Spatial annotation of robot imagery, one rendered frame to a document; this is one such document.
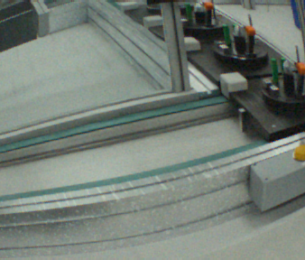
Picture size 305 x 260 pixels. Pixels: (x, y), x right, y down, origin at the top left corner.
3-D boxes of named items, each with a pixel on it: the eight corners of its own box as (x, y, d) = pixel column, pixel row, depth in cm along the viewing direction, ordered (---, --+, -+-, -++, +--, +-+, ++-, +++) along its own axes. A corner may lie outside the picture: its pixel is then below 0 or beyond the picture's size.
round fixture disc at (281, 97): (324, 105, 122) (323, 96, 121) (279, 116, 118) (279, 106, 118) (298, 81, 134) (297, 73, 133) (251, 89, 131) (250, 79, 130)
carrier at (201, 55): (301, 77, 142) (295, 30, 136) (217, 90, 136) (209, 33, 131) (261, 45, 163) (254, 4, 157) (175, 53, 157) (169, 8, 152)
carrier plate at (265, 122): (346, 117, 119) (346, 109, 118) (269, 143, 114) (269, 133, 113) (304, 79, 140) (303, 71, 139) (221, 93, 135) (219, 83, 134)
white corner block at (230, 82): (249, 98, 132) (247, 78, 130) (229, 102, 131) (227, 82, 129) (240, 89, 136) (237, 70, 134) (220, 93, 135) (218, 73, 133)
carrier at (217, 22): (261, 45, 163) (253, 4, 158) (174, 53, 157) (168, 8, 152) (225, 21, 184) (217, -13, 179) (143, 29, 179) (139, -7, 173)
